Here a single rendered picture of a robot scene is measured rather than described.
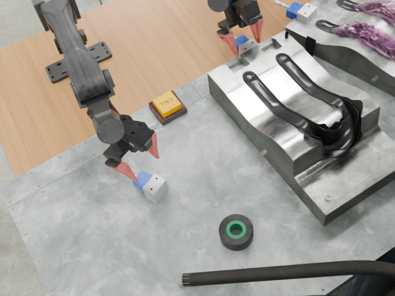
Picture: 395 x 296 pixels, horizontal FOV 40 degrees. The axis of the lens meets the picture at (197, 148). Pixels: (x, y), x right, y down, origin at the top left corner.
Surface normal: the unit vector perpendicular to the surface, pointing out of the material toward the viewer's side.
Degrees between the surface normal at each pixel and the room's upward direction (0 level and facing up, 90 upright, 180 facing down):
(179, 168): 0
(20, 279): 0
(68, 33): 13
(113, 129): 63
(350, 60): 90
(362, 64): 90
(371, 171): 0
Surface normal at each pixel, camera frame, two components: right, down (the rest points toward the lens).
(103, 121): 0.32, 0.43
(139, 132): 0.64, 0.13
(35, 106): -0.10, -0.54
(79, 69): 0.00, -0.36
